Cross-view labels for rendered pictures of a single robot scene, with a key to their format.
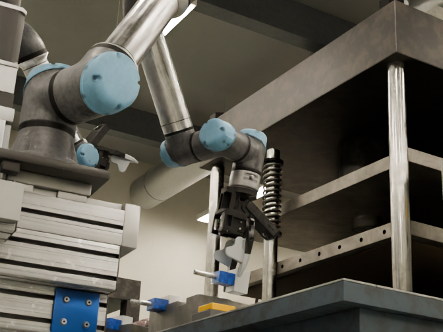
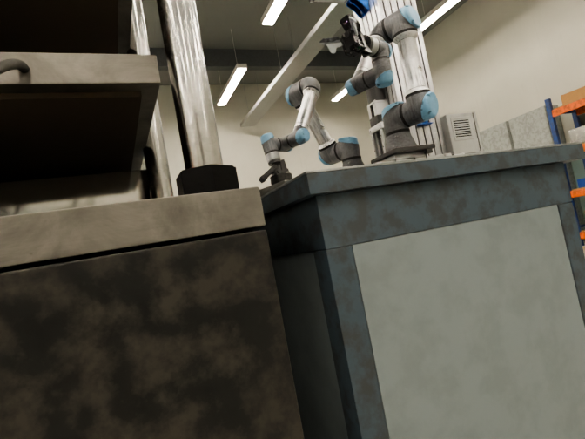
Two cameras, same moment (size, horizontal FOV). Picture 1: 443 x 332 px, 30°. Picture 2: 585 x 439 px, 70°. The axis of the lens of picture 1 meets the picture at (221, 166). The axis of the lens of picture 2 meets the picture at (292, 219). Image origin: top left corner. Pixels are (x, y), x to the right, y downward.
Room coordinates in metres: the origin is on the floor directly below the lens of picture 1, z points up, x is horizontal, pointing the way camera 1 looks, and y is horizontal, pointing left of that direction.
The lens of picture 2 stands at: (4.07, 0.20, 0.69)
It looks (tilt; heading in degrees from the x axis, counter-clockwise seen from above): 4 degrees up; 186
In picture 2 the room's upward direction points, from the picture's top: 11 degrees counter-clockwise
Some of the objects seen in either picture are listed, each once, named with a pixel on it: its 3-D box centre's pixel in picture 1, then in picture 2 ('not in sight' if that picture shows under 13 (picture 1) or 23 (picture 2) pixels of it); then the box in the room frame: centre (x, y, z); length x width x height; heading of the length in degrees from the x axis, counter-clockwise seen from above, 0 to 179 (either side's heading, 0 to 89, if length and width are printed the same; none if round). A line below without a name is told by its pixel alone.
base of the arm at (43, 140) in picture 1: (43, 153); (353, 166); (1.58, 0.37, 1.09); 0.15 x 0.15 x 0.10
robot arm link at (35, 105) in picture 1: (53, 101); (348, 147); (1.57, 0.36, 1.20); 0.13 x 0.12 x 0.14; 51
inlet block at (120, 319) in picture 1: (107, 324); not in sight; (2.18, 0.28, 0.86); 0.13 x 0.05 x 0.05; 137
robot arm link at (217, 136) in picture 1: (219, 141); (285, 144); (1.83, 0.01, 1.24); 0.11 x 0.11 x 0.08; 51
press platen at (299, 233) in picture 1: (378, 216); not in sight; (3.13, -0.64, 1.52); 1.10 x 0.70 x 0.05; 30
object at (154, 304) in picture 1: (153, 304); not in sight; (2.07, 0.15, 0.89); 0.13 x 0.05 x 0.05; 120
